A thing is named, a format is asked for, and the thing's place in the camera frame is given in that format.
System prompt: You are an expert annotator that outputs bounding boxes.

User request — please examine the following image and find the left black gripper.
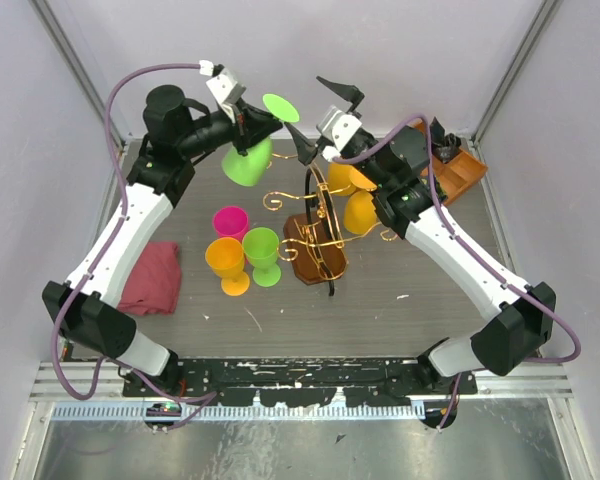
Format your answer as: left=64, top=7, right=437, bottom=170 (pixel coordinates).
left=179, top=98, right=282, bottom=159

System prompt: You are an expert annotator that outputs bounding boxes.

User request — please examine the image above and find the green wine glass back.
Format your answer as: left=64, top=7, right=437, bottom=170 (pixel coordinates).
left=221, top=93, right=300, bottom=187

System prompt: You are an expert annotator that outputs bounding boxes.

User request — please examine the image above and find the green wine glass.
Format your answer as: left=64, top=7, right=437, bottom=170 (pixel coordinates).
left=242, top=227, right=281, bottom=288
left=221, top=93, right=300, bottom=187

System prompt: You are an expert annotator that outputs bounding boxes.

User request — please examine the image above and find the orange wine glass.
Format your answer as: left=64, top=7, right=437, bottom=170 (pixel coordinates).
left=205, top=237, right=250, bottom=296
left=327, top=163, right=358, bottom=196
left=344, top=190, right=379, bottom=237

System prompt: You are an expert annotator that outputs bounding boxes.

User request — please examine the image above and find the pink wine glass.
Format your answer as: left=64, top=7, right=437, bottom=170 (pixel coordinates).
left=212, top=206, right=250, bottom=242

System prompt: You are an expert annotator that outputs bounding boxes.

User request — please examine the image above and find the gold wire glass rack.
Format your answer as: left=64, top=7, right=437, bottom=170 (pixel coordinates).
left=262, top=162, right=381, bottom=296

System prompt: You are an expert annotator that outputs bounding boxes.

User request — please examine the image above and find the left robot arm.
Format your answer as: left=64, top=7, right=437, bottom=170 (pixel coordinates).
left=42, top=82, right=283, bottom=396

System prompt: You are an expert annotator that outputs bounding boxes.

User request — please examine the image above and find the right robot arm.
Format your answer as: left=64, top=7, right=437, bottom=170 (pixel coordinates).
left=289, top=78, right=556, bottom=394

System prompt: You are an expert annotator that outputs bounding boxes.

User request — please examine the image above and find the green wine glass front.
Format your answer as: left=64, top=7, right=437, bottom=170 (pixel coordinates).
left=242, top=227, right=281, bottom=288

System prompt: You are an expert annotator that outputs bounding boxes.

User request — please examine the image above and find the orange wine glass front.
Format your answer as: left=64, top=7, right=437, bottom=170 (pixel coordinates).
left=205, top=237, right=250, bottom=296

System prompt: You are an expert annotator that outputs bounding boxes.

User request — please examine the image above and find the black folded item in tray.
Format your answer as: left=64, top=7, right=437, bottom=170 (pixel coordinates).
left=429, top=117, right=461, bottom=164

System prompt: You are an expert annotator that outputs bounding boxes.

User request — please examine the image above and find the wooden compartment tray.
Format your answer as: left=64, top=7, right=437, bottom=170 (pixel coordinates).
left=432, top=146, right=488, bottom=206

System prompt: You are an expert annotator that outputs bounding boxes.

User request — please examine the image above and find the red folded cloth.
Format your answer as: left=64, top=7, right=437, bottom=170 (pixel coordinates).
left=117, top=242, right=182, bottom=316

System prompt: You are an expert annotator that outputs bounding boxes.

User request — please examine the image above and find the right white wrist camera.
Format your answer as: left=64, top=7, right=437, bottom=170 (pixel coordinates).
left=316, top=105, right=362, bottom=152

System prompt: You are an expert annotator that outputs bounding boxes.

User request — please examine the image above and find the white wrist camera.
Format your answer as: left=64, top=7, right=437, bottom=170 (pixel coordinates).
left=316, top=105, right=362, bottom=152
left=199, top=60, right=246, bottom=123

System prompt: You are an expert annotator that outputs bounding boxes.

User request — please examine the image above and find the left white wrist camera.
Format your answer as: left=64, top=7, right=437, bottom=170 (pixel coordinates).
left=199, top=60, right=246, bottom=123

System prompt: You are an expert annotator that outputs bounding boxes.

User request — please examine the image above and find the black mounting base plate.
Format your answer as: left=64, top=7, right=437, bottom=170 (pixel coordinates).
left=152, top=357, right=477, bottom=408

